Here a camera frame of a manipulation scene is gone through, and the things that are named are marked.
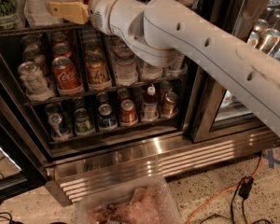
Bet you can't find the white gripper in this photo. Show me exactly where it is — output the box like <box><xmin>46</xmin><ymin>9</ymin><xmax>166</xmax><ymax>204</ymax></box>
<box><xmin>46</xmin><ymin>0</ymin><xmax>118</xmax><ymax>35</ymax></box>

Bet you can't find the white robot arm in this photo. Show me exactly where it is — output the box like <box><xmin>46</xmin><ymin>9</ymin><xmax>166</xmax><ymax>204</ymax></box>
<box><xmin>46</xmin><ymin>0</ymin><xmax>280</xmax><ymax>137</ymax></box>

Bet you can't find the white can top shelf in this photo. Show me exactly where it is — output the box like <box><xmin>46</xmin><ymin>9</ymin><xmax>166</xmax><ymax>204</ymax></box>
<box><xmin>24</xmin><ymin>0</ymin><xmax>61</xmax><ymax>27</ymax></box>

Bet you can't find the orange can middle shelf front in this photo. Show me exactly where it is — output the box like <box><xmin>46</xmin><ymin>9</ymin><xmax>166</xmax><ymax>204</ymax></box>
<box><xmin>85</xmin><ymin>53</ymin><xmax>112</xmax><ymax>91</ymax></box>

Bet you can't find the red coke can middle shelf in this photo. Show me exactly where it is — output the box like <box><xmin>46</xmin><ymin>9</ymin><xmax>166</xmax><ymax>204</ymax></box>
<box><xmin>51</xmin><ymin>56</ymin><xmax>82</xmax><ymax>95</ymax></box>

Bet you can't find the silver can middle shelf front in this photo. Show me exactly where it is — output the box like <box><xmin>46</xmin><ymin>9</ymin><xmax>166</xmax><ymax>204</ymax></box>
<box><xmin>18</xmin><ymin>62</ymin><xmax>55</xmax><ymax>102</ymax></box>

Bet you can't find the steel fridge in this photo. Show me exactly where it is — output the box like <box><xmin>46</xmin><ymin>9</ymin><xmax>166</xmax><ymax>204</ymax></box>
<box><xmin>0</xmin><ymin>0</ymin><xmax>280</xmax><ymax>206</ymax></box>

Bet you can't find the dark blue can bottom shelf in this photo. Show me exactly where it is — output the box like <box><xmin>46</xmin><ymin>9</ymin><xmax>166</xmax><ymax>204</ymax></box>
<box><xmin>98</xmin><ymin>104</ymin><xmax>118</xmax><ymax>131</ymax></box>

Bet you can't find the red white can bottom shelf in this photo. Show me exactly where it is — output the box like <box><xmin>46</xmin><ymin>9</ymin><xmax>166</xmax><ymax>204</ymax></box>
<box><xmin>120</xmin><ymin>100</ymin><xmax>138</xmax><ymax>126</ymax></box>

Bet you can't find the green can bottom shelf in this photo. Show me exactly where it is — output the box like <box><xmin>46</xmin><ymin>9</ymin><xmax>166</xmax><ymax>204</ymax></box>
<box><xmin>74</xmin><ymin>108</ymin><xmax>95</xmax><ymax>136</ymax></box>

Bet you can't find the blue white can bottom shelf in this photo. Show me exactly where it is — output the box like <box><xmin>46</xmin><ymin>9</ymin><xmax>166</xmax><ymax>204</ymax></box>
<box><xmin>48</xmin><ymin>113</ymin><xmax>72</xmax><ymax>141</ymax></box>

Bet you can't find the copper can bottom shelf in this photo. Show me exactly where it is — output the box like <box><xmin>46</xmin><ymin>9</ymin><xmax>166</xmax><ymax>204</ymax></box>
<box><xmin>161</xmin><ymin>91</ymin><xmax>178</xmax><ymax>118</ymax></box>

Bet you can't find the fridge sliding glass door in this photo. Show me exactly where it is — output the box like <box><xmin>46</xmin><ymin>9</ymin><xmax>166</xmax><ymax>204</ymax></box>
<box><xmin>191</xmin><ymin>0</ymin><xmax>272</xmax><ymax>141</ymax></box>

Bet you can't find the water bottle left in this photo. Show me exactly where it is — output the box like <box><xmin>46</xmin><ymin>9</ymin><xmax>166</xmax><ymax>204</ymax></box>
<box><xmin>115</xmin><ymin>45</ymin><xmax>138</xmax><ymax>86</ymax></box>

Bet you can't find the water bottle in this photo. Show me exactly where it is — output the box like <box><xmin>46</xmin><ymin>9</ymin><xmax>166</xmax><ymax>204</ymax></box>
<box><xmin>115</xmin><ymin>45</ymin><xmax>138</xmax><ymax>86</ymax></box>
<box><xmin>140</xmin><ymin>63</ymin><xmax>162</xmax><ymax>80</ymax></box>

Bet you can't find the water bottle right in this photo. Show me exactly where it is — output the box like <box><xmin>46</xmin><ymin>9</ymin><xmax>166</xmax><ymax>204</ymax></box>
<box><xmin>140</xmin><ymin>63</ymin><xmax>162</xmax><ymax>80</ymax></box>

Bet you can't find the small white capped bottle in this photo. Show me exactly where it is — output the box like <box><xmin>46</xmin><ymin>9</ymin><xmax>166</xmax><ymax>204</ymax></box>
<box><xmin>141</xmin><ymin>86</ymin><xmax>159</xmax><ymax>121</ymax></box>

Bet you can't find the clear plastic bin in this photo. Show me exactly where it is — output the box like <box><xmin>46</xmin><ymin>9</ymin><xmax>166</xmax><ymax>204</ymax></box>
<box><xmin>76</xmin><ymin>175</ymin><xmax>182</xmax><ymax>224</ymax></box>

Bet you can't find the black power adapter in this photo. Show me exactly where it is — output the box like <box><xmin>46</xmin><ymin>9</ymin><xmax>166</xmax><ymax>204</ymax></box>
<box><xmin>238</xmin><ymin>176</ymin><xmax>254</xmax><ymax>200</ymax></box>

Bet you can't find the orange extension cable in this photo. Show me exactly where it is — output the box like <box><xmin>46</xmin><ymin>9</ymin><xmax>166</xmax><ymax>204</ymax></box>
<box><xmin>186</xmin><ymin>151</ymin><xmax>265</xmax><ymax>224</ymax></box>

